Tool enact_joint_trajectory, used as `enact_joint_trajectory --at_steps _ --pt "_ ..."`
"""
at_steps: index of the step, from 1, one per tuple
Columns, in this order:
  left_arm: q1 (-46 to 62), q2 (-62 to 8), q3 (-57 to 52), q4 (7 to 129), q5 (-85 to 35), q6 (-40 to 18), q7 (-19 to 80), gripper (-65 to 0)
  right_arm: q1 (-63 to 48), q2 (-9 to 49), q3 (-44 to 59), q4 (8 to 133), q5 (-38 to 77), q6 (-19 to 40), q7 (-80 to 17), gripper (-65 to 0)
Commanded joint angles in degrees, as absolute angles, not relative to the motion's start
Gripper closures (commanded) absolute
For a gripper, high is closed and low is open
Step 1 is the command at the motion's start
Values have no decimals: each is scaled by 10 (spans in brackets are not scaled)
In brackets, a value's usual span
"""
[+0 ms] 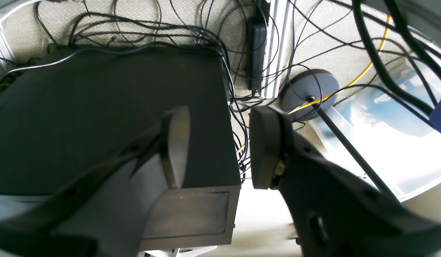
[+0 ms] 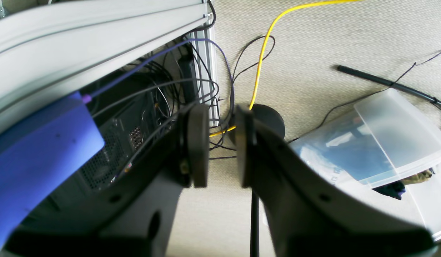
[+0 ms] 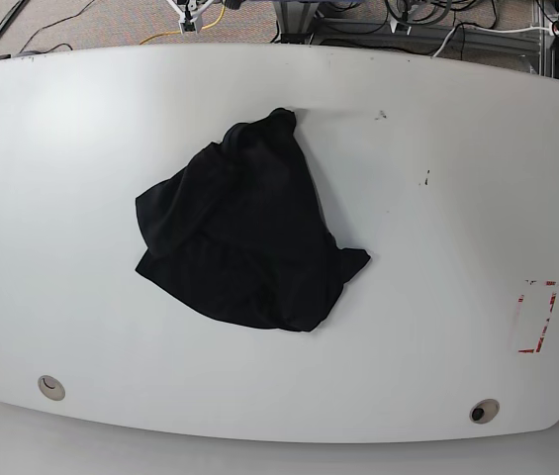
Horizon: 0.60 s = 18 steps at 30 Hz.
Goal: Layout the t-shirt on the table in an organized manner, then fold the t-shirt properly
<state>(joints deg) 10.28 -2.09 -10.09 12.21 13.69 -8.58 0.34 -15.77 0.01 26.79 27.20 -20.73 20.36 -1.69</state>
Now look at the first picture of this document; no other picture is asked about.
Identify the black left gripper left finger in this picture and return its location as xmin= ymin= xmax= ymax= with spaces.
xmin=0 ymin=106 xmax=191 ymax=257

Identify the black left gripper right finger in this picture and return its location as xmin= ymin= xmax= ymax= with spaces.
xmin=250 ymin=107 xmax=441 ymax=257

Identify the black computer case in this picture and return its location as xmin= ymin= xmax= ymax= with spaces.
xmin=0 ymin=46 xmax=241 ymax=251

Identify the black round stand base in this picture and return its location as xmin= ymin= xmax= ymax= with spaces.
xmin=280 ymin=69 xmax=341 ymax=121

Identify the black power brick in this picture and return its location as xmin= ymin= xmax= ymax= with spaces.
xmin=246 ymin=17 xmax=267 ymax=95

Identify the yellow cable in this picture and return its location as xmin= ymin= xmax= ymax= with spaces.
xmin=236 ymin=14 xmax=391 ymax=154

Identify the aluminium frame rail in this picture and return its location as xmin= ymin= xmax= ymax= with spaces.
xmin=260 ymin=0 xmax=291 ymax=98

